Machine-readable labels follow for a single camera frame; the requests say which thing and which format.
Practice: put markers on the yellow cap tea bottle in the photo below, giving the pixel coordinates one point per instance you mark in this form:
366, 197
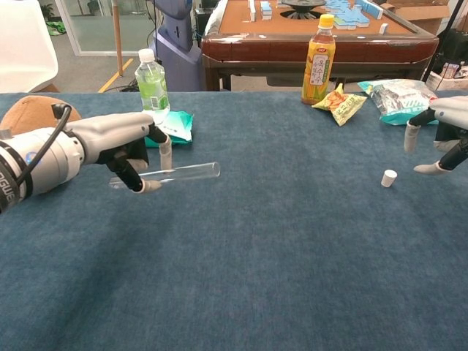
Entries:
318, 69

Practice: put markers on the brown mahjong table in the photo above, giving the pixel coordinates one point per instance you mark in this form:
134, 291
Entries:
263, 51

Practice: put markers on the brown plush capybara toy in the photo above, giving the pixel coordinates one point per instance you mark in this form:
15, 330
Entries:
29, 113

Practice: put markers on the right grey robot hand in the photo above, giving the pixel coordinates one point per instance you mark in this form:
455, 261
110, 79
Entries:
453, 109

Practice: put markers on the brown cardboard box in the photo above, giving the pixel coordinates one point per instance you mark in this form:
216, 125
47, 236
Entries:
420, 14

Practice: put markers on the green wet wipes pack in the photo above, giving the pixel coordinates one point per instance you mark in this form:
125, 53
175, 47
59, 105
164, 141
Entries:
179, 126

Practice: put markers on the small white cap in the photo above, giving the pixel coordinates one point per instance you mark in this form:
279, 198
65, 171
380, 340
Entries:
388, 179

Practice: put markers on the white chair with wooden legs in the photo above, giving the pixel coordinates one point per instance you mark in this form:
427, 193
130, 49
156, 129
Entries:
22, 44

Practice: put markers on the black tripod stand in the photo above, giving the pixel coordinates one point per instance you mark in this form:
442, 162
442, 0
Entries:
440, 40

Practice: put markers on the clear glass test tube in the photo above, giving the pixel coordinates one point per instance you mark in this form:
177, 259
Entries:
197, 171

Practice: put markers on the blue white mahjong tile stack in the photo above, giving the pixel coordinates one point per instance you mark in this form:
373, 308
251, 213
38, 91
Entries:
265, 11

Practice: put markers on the black mahjong table hub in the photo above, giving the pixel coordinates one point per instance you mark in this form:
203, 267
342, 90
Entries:
301, 8

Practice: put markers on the small yellow snack bag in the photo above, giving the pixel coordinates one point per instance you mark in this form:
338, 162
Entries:
342, 108

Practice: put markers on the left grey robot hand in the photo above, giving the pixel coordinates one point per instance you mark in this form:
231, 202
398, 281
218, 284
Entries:
109, 135

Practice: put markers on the clear green label water bottle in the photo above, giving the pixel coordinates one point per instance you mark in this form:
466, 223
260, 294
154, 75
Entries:
151, 87

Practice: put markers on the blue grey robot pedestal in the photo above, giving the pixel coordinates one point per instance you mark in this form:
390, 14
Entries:
179, 47

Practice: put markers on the white box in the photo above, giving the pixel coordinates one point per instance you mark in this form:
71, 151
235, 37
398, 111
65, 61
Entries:
448, 80

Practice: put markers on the large teal snack bag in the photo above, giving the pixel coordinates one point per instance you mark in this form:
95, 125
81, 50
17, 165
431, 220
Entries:
395, 100

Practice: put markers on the wooden pole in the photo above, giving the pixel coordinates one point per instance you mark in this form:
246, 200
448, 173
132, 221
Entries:
117, 36

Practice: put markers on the blue carpet table mat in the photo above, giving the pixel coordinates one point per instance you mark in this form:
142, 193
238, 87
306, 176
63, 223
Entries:
278, 256

